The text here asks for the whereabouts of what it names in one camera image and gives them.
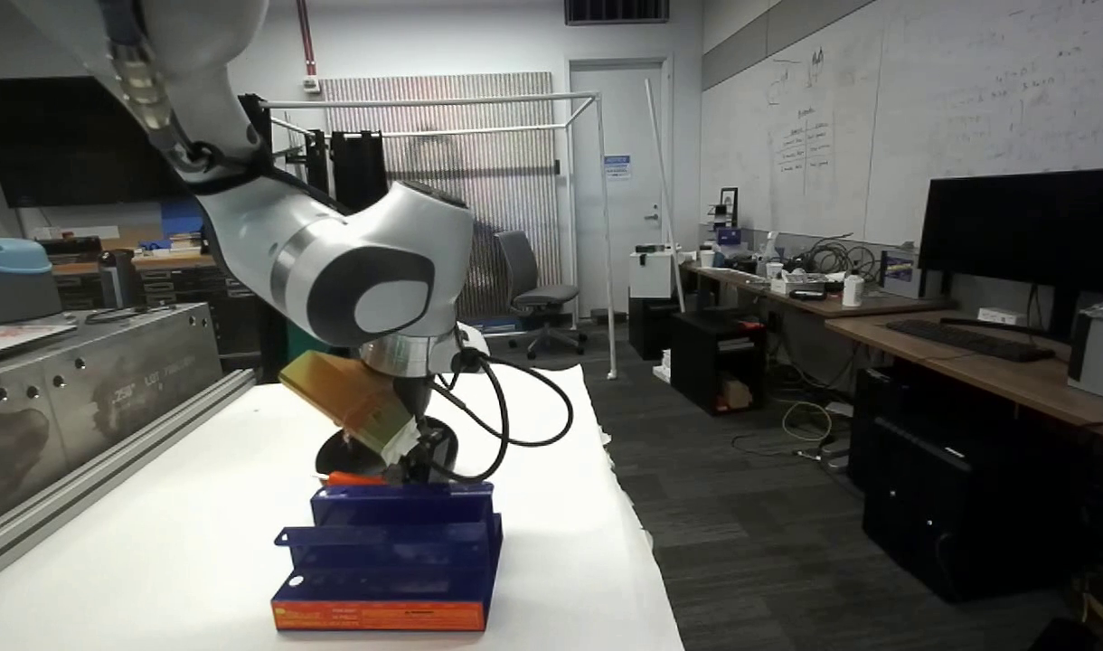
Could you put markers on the grey metal machine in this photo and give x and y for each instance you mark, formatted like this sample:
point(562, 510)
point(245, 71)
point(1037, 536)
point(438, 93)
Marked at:
point(87, 393)

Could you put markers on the black keyboard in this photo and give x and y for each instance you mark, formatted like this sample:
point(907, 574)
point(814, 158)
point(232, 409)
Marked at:
point(972, 340)

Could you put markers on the black computer monitor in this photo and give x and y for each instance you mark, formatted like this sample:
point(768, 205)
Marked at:
point(1042, 230)

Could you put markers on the blue orange tool box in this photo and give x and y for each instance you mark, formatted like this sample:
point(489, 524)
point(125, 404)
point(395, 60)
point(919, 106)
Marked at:
point(392, 558)

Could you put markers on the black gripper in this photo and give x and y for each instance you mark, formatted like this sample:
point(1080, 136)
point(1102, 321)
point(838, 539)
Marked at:
point(424, 464)

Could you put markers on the grey office chair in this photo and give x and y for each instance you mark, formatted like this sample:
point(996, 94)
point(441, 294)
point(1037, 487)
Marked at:
point(540, 306)

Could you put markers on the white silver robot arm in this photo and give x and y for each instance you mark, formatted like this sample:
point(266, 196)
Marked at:
point(374, 287)

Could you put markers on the white table cover sheet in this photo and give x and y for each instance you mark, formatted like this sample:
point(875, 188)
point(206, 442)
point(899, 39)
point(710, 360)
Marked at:
point(228, 539)

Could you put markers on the black computer tower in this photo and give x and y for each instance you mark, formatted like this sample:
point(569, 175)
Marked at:
point(972, 514)

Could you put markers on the wooden desk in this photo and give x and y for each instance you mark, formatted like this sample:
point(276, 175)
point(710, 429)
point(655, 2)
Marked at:
point(873, 323)

